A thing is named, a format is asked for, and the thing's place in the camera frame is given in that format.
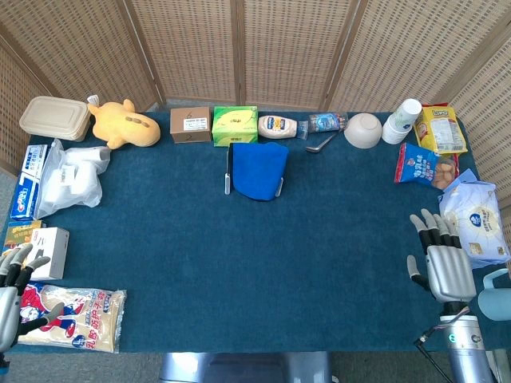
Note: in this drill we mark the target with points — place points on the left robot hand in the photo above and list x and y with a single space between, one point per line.
12 295

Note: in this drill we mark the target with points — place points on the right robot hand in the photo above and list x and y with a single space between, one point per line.
449 275

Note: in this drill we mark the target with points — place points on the grey and blue towel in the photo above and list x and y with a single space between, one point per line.
257 167

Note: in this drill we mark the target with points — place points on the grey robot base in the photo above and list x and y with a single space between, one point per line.
247 367

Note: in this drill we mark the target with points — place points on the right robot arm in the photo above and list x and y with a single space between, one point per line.
467 347

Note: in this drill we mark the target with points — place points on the white metal wire stand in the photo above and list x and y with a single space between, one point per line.
227 185

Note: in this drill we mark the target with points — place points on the yellow snack box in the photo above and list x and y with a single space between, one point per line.
16 237

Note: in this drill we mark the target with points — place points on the white cardboard box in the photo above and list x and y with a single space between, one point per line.
52 251

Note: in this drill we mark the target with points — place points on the pale blue pouch bag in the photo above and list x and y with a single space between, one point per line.
475 215

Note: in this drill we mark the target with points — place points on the large cartoon print bag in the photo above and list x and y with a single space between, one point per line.
88 319

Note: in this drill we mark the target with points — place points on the blue and red snack bag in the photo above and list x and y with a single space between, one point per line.
415 165

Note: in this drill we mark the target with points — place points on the white plastic bag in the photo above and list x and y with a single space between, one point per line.
72 179

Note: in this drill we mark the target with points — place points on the white and blue toothpaste box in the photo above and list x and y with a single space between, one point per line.
34 159

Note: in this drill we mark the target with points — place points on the yellow snack bag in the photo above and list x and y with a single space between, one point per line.
439 131

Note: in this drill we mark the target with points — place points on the stack of paper cups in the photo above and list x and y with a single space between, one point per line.
399 127

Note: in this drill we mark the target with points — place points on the beige upturned bowl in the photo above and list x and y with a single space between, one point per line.
363 129

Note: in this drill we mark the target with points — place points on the black ladle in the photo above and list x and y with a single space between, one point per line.
315 148

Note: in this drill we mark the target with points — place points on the clear plastic water bottle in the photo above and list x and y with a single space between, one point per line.
327 121

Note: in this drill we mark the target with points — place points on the yellow plush toy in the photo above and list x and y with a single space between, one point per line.
127 127

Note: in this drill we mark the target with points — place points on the blue carpet table cover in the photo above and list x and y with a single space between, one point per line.
239 271

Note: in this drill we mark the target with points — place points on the white mayonnaise bottle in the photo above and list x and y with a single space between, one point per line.
277 127

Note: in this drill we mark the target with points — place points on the brown cardboard box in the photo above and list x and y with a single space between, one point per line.
187 135

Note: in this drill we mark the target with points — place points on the green tissue pack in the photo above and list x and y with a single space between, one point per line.
235 123

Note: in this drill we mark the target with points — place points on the wicker folding screen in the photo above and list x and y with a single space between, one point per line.
279 48

